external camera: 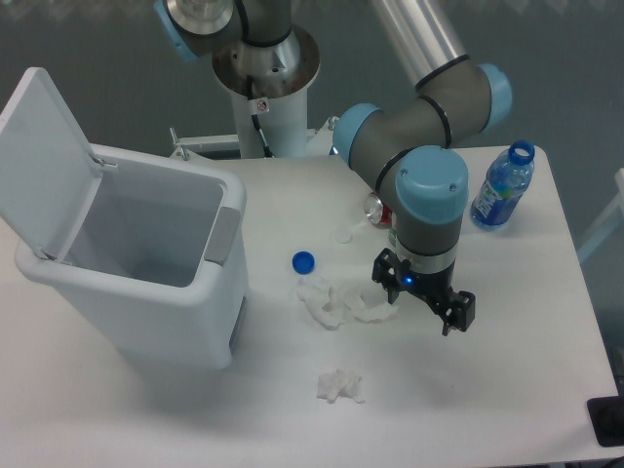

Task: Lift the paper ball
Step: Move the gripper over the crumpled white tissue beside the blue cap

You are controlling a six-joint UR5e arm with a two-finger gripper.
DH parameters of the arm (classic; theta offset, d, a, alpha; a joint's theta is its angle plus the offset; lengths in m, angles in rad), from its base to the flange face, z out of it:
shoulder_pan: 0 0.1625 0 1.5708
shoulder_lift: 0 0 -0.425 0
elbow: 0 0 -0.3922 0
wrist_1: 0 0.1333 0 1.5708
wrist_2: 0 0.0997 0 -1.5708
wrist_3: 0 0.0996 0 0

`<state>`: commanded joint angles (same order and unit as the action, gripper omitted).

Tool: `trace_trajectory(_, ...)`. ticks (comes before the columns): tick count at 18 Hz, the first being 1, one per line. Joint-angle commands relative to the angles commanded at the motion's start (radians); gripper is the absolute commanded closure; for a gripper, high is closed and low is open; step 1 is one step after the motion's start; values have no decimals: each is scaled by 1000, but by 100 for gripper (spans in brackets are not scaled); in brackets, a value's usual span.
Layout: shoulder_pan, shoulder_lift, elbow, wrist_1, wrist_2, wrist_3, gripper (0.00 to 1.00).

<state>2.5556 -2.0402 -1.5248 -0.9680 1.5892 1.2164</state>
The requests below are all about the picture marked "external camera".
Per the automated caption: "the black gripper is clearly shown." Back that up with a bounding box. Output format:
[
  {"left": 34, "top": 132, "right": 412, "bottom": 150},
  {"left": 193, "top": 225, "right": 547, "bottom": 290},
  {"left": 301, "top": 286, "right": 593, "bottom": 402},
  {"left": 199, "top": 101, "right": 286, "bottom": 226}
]
[{"left": 371, "top": 248, "right": 476, "bottom": 336}]

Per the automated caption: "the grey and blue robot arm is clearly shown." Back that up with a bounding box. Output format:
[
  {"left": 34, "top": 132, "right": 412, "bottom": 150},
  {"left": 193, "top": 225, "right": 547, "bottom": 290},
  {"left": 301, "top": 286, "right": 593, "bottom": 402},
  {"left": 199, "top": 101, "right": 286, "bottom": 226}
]
[{"left": 155, "top": 1, "right": 513, "bottom": 332}]

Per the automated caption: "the large crumpled white paper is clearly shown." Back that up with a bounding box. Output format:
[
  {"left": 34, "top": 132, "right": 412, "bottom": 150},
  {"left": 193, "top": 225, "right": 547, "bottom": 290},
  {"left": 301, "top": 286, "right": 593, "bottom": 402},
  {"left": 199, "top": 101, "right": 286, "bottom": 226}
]
[{"left": 296, "top": 277, "right": 399, "bottom": 332}]

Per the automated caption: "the small white paper ball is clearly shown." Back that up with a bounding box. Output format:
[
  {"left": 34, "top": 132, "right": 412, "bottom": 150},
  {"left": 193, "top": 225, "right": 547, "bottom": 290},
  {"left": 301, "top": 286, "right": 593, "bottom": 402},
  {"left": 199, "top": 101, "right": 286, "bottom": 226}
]
[{"left": 316, "top": 369, "right": 365, "bottom": 404}]

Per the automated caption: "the red soda can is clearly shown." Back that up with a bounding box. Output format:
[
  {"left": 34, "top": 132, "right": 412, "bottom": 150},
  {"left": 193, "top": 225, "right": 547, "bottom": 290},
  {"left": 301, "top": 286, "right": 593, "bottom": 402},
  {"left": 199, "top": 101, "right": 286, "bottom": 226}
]
[{"left": 364, "top": 192, "right": 392, "bottom": 228}]

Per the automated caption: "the white round cap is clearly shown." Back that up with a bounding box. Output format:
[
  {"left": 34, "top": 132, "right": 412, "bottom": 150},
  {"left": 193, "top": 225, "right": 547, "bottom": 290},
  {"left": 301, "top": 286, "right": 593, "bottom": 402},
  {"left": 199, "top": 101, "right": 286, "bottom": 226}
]
[{"left": 333, "top": 226, "right": 352, "bottom": 244}]

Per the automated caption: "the blue bottle cap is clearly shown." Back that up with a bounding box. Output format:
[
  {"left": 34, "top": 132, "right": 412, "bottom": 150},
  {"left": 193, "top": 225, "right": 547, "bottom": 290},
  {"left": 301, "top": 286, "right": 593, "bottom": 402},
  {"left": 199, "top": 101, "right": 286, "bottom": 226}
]
[{"left": 292, "top": 251, "right": 316, "bottom": 275}]

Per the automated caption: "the blue plastic water bottle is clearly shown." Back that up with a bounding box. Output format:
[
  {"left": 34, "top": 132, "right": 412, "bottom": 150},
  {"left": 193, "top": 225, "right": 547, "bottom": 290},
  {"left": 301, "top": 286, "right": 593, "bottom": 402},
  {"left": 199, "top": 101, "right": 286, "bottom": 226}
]
[{"left": 470, "top": 139, "right": 535, "bottom": 231}]

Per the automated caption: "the black device at edge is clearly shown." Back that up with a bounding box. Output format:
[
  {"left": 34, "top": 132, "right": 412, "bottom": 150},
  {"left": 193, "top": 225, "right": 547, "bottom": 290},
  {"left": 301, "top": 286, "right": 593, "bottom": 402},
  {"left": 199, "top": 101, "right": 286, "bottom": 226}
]
[{"left": 587, "top": 396, "right": 623, "bottom": 448}]

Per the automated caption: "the white trash bin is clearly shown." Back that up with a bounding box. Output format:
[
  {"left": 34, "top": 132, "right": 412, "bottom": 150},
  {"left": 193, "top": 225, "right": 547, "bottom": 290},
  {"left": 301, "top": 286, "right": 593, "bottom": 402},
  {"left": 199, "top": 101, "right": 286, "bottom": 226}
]
[{"left": 16, "top": 145, "right": 249, "bottom": 369}]

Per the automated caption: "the white trash bin lid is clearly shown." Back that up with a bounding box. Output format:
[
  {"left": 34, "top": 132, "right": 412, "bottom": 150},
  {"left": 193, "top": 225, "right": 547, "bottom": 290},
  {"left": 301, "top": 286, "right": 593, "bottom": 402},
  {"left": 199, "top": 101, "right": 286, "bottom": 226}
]
[{"left": 1, "top": 67, "right": 117, "bottom": 260}]

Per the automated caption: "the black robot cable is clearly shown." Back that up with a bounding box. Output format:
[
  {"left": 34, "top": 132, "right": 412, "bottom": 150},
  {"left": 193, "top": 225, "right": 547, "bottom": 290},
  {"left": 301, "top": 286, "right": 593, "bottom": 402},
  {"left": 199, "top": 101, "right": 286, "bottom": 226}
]
[{"left": 246, "top": 75, "right": 274, "bottom": 159}]

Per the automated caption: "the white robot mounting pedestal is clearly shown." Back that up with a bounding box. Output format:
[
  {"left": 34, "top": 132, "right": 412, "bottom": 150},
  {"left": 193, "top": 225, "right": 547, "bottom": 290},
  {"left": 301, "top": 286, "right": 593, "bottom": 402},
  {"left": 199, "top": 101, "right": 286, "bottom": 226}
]
[{"left": 213, "top": 25, "right": 320, "bottom": 159}]

